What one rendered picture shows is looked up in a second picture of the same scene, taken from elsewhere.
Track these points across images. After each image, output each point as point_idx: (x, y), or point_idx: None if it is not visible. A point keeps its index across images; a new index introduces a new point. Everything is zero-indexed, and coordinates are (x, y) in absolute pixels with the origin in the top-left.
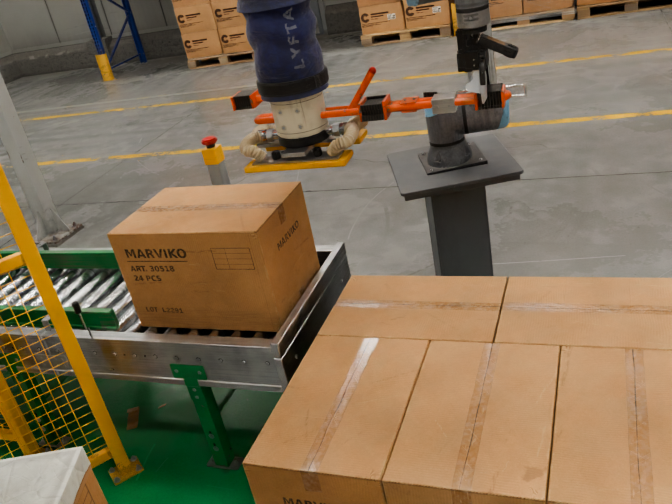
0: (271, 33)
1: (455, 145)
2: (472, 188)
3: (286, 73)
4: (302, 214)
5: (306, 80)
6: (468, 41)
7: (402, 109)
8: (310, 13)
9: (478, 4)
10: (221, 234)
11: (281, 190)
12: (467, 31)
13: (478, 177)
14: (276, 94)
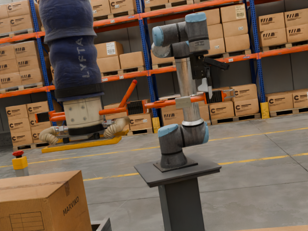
0: (67, 52)
1: (178, 154)
2: (189, 180)
3: (76, 80)
4: (81, 193)
5: (90, 85)
6: (197, 60)
7: (155, 106)
8: (94, 45)
9: (203, 35)
10: (19, 201)
11: (67, 174)
12: (197, 52)
13: (195, 171)
14: (68, 94)
